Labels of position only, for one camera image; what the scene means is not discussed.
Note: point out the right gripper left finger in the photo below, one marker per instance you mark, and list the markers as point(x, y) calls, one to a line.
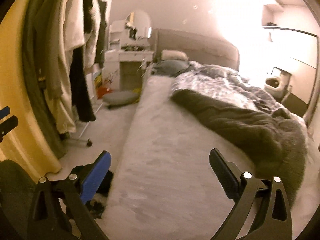
point(46, 217)

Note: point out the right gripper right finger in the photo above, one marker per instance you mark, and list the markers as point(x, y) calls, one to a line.
point(273, 218)

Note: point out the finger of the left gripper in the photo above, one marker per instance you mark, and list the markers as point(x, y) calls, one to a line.
point(7, 126)
point(4, 112)

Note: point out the clothes rack wheeled base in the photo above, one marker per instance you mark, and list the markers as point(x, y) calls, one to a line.
point(82, 127)

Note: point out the black hanging garment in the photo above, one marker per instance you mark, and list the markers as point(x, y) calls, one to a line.
point(80, 95)

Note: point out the grey patterned duvet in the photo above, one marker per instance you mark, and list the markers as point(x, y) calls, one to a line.
point(273, 138)

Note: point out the red bin on floor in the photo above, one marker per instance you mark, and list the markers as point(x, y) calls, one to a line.
point(101, 91)

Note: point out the beige hanging coat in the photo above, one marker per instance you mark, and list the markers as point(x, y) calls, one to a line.
point(53, 29)

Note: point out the grey bed with headboard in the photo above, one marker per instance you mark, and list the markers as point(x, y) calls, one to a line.
point(164, 186)

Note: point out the dark green hanging garment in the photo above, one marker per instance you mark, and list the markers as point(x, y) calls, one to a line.
point(100, 48)

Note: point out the white vanity desk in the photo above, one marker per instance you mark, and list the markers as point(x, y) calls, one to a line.
point(125, 58)

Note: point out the oval vanity mirror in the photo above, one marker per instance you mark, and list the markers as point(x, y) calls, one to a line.
point(138, 23)

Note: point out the white pillow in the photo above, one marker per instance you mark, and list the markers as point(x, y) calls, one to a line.
point(173, 55)

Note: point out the grey pillow on bed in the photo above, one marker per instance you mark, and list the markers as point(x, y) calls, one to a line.
point(172, 68)

